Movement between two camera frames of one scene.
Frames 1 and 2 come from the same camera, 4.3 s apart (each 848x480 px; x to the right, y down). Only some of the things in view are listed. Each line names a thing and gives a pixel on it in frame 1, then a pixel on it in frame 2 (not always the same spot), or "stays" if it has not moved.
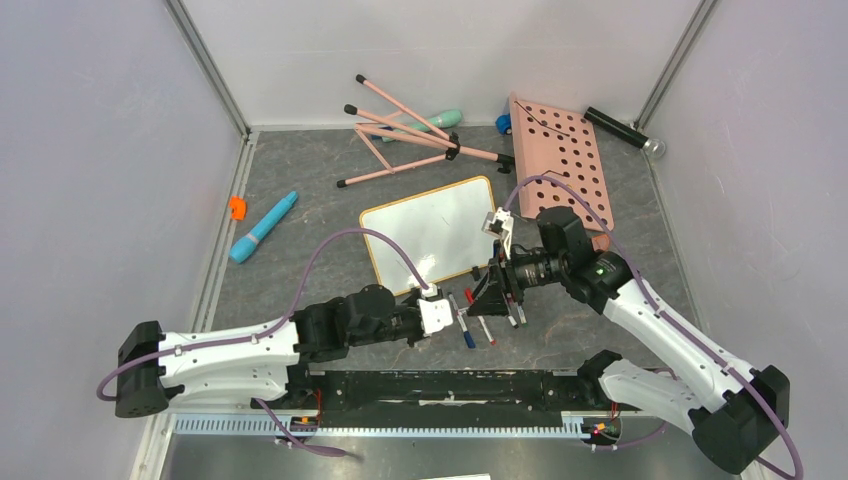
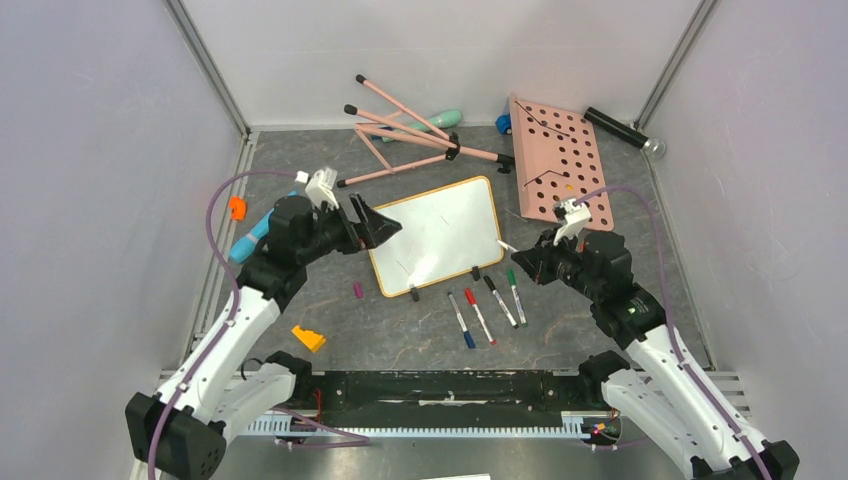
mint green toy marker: (442, 119) stays
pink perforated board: (560, 145) stays
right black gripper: (502, 284) to (547, 258)
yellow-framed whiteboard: (445, 231) stays
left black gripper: (415, 304) to (378, 228)
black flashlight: (653, 147) stays
